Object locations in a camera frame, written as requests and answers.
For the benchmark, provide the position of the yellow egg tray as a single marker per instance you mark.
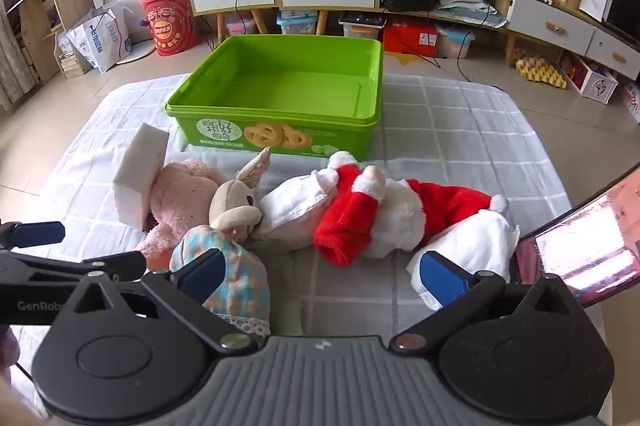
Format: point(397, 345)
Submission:
point(540, 73)

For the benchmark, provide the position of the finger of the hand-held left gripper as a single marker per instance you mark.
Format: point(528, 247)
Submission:
point(55, 267)
point(35, 233)

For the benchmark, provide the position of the black microwave oven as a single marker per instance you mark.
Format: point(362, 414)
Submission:
point(622, 8)

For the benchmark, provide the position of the clear storage box pink lid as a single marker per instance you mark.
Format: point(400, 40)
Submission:
point(241, 25)

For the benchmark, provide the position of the white sponge block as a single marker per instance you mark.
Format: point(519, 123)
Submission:
point(140, 165)

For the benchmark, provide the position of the person's left hand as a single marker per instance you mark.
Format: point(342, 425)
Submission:
point(6, 351)

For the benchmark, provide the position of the green plastic cookie box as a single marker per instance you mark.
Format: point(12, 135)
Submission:
point(280, 95)

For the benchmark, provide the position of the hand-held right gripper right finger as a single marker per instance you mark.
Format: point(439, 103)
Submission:
point(442, 277)

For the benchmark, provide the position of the beige plush bunny plaid dress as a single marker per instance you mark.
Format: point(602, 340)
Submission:
point(235, 208)

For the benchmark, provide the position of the clear storage box blue lid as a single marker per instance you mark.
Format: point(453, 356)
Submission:
point(297, 24)

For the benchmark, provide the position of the red printed bucket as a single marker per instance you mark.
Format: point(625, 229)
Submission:
point(167, 23)

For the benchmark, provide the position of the red sock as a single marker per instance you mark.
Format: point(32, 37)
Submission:
point(380, 216)

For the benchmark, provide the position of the white red carton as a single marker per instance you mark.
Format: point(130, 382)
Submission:
point(592, 80)

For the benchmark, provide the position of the white lace-trimmed cloth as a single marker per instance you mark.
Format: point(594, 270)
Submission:
point(295, 206)

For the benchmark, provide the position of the pink plush rabbit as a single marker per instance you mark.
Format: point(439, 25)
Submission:
point(185, 191)

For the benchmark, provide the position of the white paper shopping bag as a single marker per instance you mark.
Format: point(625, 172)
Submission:
point(100, 38)

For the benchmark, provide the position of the grey checked bed sheet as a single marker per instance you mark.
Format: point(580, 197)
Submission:
point(450, 130)

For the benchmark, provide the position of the red cardboard box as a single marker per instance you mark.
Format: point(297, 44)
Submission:
point(410, 38)

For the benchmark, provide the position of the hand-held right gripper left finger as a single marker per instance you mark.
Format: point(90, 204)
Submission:
point(200, 275)

